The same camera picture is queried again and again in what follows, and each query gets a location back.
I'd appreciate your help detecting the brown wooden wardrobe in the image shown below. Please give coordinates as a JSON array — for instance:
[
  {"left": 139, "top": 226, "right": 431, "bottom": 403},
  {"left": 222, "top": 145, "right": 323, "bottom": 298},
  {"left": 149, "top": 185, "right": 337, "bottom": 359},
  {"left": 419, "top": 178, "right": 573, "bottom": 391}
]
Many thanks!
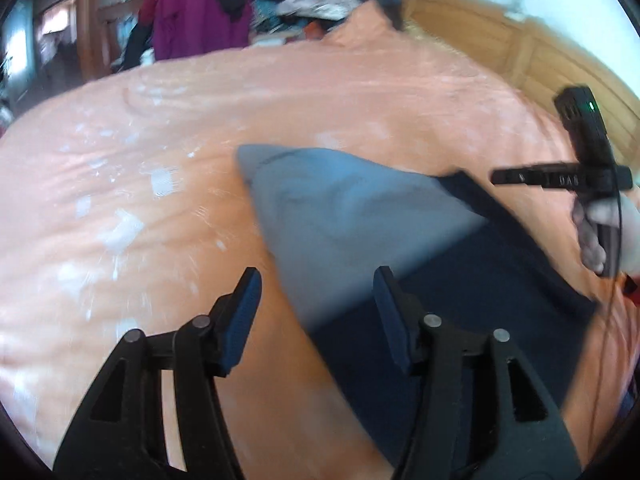
[{"left": 76, "top": 0, "right": 142, "bottom": 81}]

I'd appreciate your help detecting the wooden bed headboard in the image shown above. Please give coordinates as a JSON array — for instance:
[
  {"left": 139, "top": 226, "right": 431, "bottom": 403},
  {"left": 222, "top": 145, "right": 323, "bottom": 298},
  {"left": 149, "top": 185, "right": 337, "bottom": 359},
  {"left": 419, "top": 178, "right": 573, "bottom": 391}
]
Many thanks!
[{"left": 401, "top": 0, "right": 639, "bottom": 170}]

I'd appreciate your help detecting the orange dog-print bed cover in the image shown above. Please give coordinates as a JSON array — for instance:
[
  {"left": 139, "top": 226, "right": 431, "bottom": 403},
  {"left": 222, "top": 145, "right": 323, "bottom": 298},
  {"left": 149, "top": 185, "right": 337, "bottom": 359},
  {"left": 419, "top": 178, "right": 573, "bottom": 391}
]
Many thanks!
[{"left": 0, "top": 1, "right": 640, "bottom": 480}]

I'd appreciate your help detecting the dark navy small garment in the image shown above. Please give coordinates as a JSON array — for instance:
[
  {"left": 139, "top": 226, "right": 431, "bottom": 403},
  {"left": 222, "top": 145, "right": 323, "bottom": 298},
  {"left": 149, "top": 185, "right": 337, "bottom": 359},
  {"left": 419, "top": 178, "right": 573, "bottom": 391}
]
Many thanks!
[{"left": 236, "top": 144, "right": 597, "bottom": 462}]

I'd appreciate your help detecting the right hand in white glove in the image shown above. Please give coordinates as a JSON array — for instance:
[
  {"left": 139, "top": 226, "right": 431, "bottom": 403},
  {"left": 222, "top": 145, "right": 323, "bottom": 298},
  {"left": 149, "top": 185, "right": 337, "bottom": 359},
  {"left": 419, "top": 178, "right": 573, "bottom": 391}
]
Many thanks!
[{"left": 572, "top": 194, "right": 640, "bottom": 278}]

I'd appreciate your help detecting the purple garment on pile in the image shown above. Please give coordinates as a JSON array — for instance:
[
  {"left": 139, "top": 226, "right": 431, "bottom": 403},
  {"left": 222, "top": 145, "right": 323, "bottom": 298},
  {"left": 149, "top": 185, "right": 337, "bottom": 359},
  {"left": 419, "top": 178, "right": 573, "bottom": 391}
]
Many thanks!
[{"left": 152, "top": 0, "right": 253, "bottom": 61}]

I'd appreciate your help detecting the red sleeve forearm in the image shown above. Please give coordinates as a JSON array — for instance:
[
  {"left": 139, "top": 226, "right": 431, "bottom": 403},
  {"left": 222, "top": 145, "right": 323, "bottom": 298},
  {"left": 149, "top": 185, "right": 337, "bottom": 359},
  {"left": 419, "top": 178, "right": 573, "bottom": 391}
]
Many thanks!
[{"left": 623, "top": 275, "right": 640, "bottom": 306}]

